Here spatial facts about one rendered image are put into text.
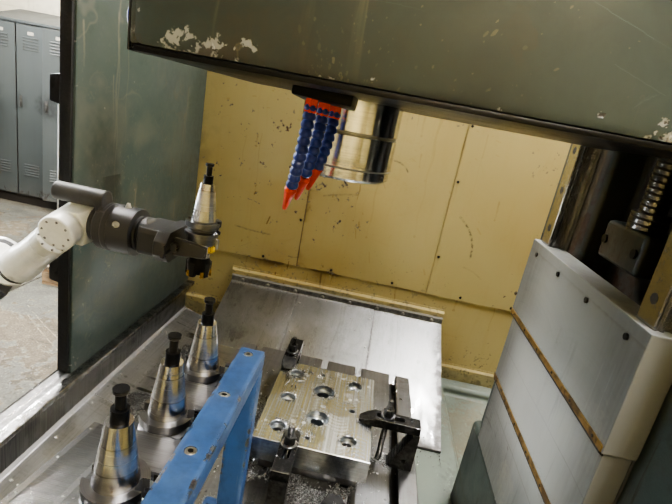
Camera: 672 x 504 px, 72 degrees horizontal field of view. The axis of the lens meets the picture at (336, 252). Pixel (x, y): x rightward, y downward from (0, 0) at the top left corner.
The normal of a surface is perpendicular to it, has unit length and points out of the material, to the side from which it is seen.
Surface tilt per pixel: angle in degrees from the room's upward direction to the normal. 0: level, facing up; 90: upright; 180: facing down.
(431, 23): 90
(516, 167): 90
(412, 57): 90
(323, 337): 24
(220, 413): 0
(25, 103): 90
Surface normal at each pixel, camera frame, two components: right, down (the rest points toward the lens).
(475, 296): -0.11, 0.27
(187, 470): 0.18, -0.94
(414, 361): 0.12, -0.75
